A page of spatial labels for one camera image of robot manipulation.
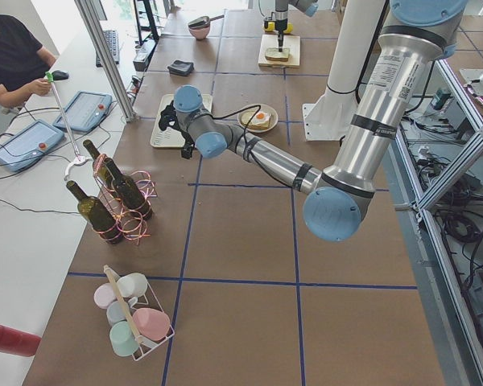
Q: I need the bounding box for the person in black shirt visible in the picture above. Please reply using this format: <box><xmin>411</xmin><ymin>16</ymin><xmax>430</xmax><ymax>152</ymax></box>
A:
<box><xmin>0</xmin><ymin>14</ymin><xmax>56</xmax><ymax>108</ymax></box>

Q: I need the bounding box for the fried egg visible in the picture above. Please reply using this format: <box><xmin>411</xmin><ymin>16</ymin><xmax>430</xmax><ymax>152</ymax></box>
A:
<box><xmin>250</xmin><ymin>112</ymin><xmax>271</xmax><ymax>126</ymax></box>

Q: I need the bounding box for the cream bear tray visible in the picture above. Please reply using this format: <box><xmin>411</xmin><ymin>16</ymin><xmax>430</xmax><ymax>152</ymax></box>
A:
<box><xmin>150</xmin><ymin>92</ymin><xmax>214</xmax><ymax>150</ymax></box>

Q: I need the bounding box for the grey folded cloth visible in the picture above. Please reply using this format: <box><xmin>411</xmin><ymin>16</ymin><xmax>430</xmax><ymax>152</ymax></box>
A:
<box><xmin>167</xmin><ymin>60</ymin><xmax>194</xmax><ymax>76</ymax></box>

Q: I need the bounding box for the white cup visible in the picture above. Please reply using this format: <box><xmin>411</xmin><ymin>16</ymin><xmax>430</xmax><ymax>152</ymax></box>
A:
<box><xmin>117</xmin><ymin>273</ymin><xmax>148</xmax><ymax>298</ymax></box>

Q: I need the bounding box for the black keyboard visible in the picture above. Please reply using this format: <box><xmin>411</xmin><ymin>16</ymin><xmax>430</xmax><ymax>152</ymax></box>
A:
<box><xmin>103</xmin><ymin>30</ymin><xmax>120</xmax><ymax>64</ymax></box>

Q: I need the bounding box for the metal scoop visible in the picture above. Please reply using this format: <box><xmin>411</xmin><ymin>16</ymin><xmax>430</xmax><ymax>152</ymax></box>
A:
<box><xmin>188</xmin><ymin>14</ymin><xmax>224</xmax><ymax>29</ymax></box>

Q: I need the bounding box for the pink bowl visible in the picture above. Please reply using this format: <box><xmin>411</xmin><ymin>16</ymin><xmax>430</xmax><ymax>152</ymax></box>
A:
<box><xmin>188</xmin><ymin>25</ymin><xmax>210</xmax><ymax>40</ymax></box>

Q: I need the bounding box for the grey round plate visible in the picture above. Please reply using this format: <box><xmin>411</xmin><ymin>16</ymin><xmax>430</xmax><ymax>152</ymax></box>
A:
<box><xmin>237</xmin><ymin>104</ymin><xmax>278</xmax><ymax>133</ymax></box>

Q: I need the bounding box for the red cylinder bottle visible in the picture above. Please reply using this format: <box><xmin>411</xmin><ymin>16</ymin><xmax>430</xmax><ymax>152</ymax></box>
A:
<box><xmin>0</xmin><ymin>325</ymin><xmax>41</xmax><ymax>357</ymax></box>

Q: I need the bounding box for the lilac cup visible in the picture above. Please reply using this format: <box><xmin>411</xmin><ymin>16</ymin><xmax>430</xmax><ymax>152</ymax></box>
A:
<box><xmin>93</xmin><ymin>283</ymin><xmax>117</xmax><ymax>310</ymax></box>

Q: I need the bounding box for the grey blue cup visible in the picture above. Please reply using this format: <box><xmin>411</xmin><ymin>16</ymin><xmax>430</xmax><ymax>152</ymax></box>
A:
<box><xmin>106</xmin><ymin>301</ymin><xmax>126</xmax><ymax>326</ymax></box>

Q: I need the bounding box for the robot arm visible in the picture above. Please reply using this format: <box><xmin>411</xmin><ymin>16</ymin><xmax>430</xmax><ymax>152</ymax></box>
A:
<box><xmin>274</xmin><ymin>0</ymin><xmax>318</xmax><ymax>52</ymax></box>
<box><xmin>159</xmin><ymin>1</ymin><xmax>466</xmax><ymax>241</ymax></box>

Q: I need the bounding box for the wooden cutting board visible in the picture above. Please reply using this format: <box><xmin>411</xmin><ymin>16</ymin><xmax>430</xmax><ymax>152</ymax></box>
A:
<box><xmin>258</xmin><ymin>34</ymin><xmax>301</xmax><ymax>68</ymax></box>

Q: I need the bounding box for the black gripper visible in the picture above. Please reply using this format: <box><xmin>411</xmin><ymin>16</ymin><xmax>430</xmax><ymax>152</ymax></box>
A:
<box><xmin>275</xmin><ymin>19</ymin><xmax>286</xmax><ymax>51</ymax></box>
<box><xmin>158</xmin><ymin>101</ymin><xmax>195</xmax><ymax>158</ymax></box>

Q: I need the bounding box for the dark green wine bottle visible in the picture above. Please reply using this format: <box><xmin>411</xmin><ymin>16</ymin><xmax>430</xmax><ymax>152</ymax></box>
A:
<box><xmin>66</xmin><ymin>180</ymin><xmax>123</xmax><ymax>244</ymax></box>

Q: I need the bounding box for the blue teach pendant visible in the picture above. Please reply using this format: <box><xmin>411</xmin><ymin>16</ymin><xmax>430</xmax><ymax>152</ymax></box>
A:
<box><xmin>64</xmin><ymin>91</ymin><xmax>113</xmax><ymax>133</ymax></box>
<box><xmin>0</xmin><ymin>120</ymin><xmax>64</xmax><ymax>172</ymax></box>

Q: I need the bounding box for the white wire cup rack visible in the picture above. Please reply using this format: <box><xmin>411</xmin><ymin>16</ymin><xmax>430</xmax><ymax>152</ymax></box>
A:
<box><xmin>94</xmin><ymin>265</ymin><xmax>175</xmax><ymax>361</ymax></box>

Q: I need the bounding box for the copper wire bottle rack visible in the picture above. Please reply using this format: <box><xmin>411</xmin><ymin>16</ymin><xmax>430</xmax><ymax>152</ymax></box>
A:
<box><xmin>93</xmin><ymin>154</ymin><xmax>157</xmax><ymax>244</ymax></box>

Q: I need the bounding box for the pink cup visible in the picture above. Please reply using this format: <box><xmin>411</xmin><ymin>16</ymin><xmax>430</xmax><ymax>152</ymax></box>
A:
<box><xmin>132</xmin><ymin>307</ymin><xmax>171</xmax><ymax>341</ymax></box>

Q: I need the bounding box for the mint green cup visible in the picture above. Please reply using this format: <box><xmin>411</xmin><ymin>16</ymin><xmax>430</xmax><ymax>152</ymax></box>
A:
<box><xmin>109</xmin><ymin>321</ymin><xmax>139</xmax><ymax>357</ymax></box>

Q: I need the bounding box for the black computer mouse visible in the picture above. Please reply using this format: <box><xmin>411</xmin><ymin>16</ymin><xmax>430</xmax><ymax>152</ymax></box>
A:
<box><xmin>52</xmin><ymin>70</ymin><xmax>69</xmax><ymax>81</ymax></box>

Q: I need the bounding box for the white stand with rod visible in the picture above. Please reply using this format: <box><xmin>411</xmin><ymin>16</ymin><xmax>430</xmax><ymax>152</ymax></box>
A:
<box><xmin>45</xmin><ymin>72</ymin><xmax>91</xmax><ymax>182</ymax></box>

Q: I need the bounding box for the aluminium frame post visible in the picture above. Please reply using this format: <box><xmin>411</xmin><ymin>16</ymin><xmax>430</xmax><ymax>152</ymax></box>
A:
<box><xmin>74</xmin><ymin>0</ymin><xmax>138</xmax><ymax>122</ymax></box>

